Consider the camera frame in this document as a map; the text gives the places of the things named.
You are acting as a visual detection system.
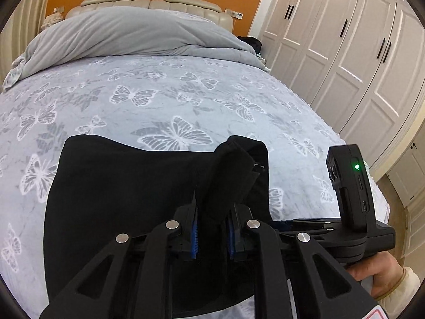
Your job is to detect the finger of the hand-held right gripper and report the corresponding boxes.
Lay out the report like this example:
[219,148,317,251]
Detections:
[270,218,339,237]

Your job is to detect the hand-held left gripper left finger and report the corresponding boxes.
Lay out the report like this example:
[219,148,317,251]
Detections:
[40,202,200,319]

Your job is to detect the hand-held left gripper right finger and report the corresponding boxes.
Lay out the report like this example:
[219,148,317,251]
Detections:
[227,203,390,319]

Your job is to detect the black pants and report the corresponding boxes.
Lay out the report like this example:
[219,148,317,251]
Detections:
[43,135,283,317]

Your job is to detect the person's right forearm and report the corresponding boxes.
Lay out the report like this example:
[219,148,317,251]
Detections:
[370,266,425,319]

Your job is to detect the person's right hand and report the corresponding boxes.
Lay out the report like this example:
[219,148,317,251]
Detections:
[348,251,406,301]

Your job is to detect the small white cabinet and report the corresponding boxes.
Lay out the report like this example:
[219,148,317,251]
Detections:
[387,133,425,213]

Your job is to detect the white panelled wardrobe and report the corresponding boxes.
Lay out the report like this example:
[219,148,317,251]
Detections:
[247,0,425,173]

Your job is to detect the butterfly print bed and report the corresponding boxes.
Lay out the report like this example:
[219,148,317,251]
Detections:
[0,53,392,319]

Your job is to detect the black bag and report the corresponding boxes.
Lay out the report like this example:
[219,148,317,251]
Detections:
[237,36,264,56]

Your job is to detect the grey duvet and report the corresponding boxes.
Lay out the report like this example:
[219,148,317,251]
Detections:
[2,6,271,94]

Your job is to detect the beige padded headboard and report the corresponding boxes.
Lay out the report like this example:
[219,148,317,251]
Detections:
[65,0,235,34]

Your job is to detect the white fluffy ornament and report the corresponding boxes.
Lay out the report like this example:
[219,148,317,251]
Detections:
[41,10,66,31]

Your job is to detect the white pleated curtain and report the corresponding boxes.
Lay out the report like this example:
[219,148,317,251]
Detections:
[0,0,56,42]

